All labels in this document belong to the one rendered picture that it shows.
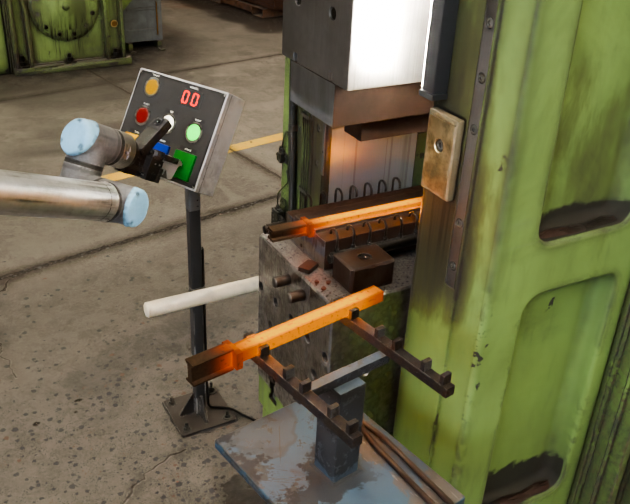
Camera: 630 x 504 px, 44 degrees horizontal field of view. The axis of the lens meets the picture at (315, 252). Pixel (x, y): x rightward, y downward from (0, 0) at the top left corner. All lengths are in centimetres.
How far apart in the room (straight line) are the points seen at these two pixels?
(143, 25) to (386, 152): 524
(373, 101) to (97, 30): 514
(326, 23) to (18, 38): 505
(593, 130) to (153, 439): 176
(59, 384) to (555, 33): 220
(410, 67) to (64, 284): 229
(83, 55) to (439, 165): 536
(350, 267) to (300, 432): 38
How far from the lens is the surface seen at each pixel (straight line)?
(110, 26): 676
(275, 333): 141
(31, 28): 658
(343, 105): 169
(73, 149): 187
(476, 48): 150
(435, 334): 176
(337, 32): 163
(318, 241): 184
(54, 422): 287
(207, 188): 215
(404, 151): 217
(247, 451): 157
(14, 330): 336
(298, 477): 152
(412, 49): 168
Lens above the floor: 185
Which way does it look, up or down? 29 degrees down
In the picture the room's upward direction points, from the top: 3 degrees clockwise
